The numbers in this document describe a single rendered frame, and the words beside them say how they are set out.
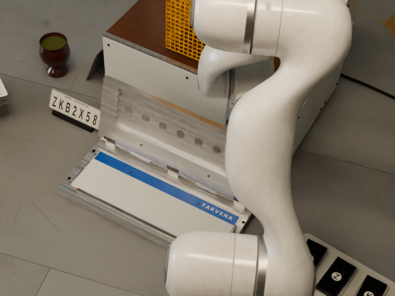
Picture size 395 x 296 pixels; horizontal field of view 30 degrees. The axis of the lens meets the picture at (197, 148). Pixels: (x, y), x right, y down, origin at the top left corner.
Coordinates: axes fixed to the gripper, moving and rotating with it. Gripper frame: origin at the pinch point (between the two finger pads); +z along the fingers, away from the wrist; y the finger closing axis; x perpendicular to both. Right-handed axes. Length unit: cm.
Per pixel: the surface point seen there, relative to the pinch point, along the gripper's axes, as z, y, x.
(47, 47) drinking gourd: -60, -52, -39
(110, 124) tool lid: -33, -42, -22
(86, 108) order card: -41, -50, -27
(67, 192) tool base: -15, -47, -30
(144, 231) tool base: -4.8, -39.8, -12.5
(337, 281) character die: 7.1, -26.1, 28.8
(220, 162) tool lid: -20.3, -30.2, 2.9
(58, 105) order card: -43, -55, -34
